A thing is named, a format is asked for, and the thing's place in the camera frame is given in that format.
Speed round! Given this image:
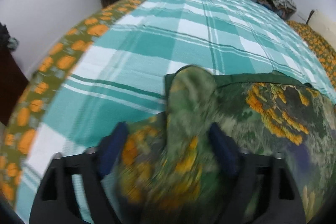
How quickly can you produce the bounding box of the green landscape print jacket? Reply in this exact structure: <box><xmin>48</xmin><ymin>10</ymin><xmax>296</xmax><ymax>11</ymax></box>
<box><xmin>115</xmin><ymin>66</ymin><xmax>335</xmax><ymax>223</ymax></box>

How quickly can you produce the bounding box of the pile of clothes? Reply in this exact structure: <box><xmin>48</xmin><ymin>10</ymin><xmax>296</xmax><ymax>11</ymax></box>
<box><xmin>257</xmin><ymin>0</ymin><xmax>297</xmax><ymax>20</ymax></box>

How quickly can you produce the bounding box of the orange floral green quilt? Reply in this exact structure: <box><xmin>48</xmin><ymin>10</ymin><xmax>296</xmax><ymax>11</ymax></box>
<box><xmin>0</xmin><ymin>0</ymin><xmax>336</xmax><ymax>208</ymax></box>

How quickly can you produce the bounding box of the dark furniture at left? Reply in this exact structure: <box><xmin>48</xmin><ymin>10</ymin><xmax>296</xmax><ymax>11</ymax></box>
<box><xmin>0</xmin><ymin>24</ymin><xmax>29</xmax><ymax>126</ymax></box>

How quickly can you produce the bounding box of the teal plaid bed sheet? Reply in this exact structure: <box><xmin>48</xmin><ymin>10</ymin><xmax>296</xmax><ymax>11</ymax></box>
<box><xmin>15</xmin><ymin>0</ymin><xmax>336</xmax><ymax>223</ymax></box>

